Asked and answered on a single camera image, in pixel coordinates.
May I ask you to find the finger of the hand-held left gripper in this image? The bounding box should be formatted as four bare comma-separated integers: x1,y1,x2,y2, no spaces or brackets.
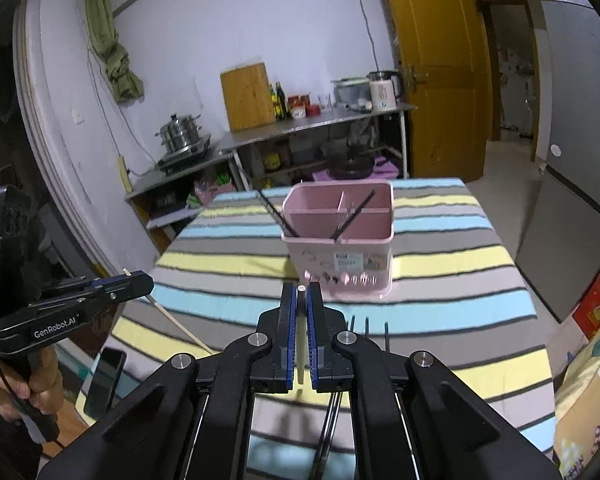
27,270,155,318
40,272,131,297

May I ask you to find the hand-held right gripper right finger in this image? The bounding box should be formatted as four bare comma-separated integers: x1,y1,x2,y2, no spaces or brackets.
305,280,563,480

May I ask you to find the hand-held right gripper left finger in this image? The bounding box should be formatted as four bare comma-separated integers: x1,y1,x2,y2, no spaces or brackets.
37,280,301,480

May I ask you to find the metal chopstick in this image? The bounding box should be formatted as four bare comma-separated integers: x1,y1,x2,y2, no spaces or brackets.
336,202,355,236
297,283,307,378

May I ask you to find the wooden chopstick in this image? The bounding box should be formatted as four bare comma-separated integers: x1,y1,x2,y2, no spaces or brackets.
121,268,215,356

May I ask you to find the pink utensil basket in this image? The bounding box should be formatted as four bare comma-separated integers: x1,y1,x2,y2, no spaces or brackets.
281,181,396,301

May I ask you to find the person's left hand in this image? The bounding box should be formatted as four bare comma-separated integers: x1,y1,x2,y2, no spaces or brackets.
0,345,64,422

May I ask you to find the black smartphone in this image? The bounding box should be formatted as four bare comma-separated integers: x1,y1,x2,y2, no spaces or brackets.
82,347,127,421

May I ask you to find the low steel counter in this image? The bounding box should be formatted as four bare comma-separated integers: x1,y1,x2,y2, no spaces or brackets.
125,152,238,256

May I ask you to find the small pink basket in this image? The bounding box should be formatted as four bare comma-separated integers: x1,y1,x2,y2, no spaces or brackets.
194,180,236,207

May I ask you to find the black induction cooker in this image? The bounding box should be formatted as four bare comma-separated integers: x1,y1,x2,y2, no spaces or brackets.
157,135,213,171

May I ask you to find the striped tablecloth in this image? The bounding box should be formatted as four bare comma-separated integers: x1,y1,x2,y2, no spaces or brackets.
75,177,556,480

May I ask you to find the stainless steamer pot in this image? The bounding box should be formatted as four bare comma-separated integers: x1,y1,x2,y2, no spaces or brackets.
155,114,203,153

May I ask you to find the dark wok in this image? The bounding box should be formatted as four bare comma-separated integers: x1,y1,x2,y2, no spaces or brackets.
322,142,377,181

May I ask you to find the tall steel counter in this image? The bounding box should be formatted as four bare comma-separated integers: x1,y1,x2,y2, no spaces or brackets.
217,102,418,196

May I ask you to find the wooden cutting board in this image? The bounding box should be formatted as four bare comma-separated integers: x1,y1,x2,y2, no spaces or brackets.
220,62,277,133

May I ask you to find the green hanging curtain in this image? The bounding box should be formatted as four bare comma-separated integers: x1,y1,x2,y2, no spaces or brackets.
85,0,145,103

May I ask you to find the grey rice cooker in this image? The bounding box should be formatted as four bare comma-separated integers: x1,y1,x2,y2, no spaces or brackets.
330,77,373,111

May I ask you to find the white electric kettle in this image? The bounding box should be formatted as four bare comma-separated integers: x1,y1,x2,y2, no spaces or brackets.
367,70,405,112

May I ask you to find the printed tan mat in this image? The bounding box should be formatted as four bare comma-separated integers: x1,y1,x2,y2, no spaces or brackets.
554,305,600,467

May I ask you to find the red box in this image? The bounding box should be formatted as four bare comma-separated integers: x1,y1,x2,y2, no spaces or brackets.
572,275,600,341

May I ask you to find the yellow wooden door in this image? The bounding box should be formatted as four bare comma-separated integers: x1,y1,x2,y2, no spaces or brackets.
377,0,493,183

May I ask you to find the grey refrigerator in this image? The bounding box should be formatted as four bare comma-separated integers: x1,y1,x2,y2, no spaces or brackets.
515,0,600,323

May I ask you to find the black wall cable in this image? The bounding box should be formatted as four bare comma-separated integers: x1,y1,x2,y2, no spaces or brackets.
346,0,382,73

